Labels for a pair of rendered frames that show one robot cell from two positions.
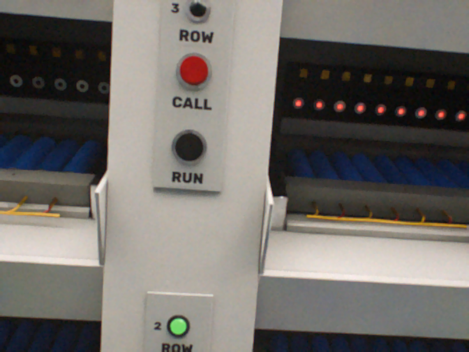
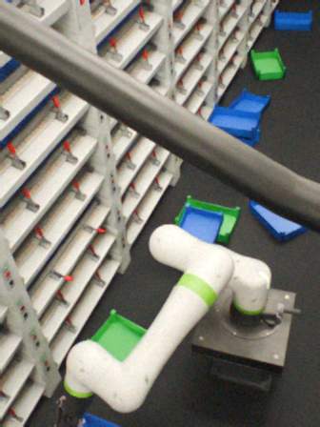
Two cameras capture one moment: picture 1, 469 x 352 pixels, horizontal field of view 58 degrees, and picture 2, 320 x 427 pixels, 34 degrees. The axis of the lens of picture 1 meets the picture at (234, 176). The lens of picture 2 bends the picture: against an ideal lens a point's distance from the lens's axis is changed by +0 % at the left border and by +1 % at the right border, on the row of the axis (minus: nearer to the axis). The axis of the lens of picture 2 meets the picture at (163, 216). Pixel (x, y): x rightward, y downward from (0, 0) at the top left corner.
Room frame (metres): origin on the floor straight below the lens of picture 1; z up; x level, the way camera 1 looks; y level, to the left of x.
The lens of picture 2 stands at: (-0.78, 1.43, 2.07)
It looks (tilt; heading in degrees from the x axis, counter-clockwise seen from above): 45 degrees down; 299
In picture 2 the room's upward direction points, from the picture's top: 5 degrees counter-clockwise
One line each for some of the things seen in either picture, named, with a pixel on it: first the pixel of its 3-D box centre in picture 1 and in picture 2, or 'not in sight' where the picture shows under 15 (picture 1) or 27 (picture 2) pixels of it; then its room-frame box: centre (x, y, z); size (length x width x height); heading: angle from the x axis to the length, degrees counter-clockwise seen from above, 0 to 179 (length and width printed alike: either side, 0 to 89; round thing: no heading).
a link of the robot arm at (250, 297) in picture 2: not in sight; (248, 284); (-0.46, 0.26, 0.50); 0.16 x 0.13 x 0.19; 169
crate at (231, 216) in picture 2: not in sight; (207, 218); (-0.01, -0.42, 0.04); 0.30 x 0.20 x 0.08; 3
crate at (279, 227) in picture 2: not in sight; (279, 213); (-0.36, -0.60, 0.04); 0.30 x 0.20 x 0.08; 144
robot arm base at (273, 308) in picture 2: not in sight; (264, 309); (-0.52, 0.26, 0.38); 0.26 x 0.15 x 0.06; 11
